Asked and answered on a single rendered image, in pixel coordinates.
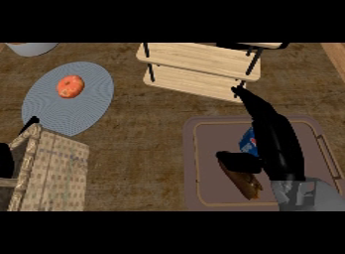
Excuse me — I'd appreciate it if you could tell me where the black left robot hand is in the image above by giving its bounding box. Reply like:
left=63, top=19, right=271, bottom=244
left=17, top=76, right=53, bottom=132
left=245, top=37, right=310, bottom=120
left=0, top=115, right=41, bottom=180

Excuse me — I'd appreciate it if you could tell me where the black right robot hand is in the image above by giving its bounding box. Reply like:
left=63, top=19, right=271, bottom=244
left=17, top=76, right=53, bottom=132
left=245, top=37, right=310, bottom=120
left=215, top=84, right=308, bottom=183

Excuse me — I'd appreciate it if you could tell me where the blue can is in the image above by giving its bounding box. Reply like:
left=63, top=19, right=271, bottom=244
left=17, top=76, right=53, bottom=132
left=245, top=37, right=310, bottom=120
left=237, top=126, right=260, bottom=158

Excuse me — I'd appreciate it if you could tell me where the brown rectangular tray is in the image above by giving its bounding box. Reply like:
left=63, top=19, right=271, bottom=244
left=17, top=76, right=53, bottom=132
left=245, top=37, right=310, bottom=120
left=181, top=114, right=345, bottom=212

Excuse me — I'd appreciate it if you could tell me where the wicker basket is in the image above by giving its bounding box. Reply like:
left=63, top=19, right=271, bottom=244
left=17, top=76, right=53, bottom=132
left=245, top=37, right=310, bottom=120
left=0, top=122, right=90, bottom=212

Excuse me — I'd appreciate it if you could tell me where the brown oblong bread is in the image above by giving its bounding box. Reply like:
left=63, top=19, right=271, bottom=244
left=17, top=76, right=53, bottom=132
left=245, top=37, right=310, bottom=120
left=217, top=159, right=264, bottom=201

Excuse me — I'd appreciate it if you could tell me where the grey-blue round placemat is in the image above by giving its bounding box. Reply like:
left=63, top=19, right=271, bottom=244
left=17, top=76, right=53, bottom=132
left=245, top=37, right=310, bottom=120
left=20, top=61, right=115, bottom=137

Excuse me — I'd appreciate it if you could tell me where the orange fruit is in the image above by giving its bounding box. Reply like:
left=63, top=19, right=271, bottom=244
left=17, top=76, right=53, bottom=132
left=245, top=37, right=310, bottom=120
left=56, top=74, right=87, bottom=99

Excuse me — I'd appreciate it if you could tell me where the pale white bowl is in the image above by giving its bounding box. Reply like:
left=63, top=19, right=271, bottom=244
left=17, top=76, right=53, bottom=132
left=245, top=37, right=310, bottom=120
left=4, top=42, right=60, bottom=58

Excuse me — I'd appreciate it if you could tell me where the wooden tiered shelf black frame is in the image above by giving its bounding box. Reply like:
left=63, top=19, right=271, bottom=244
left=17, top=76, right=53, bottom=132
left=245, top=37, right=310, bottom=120
left=134, top=42, right=291, bottom=104

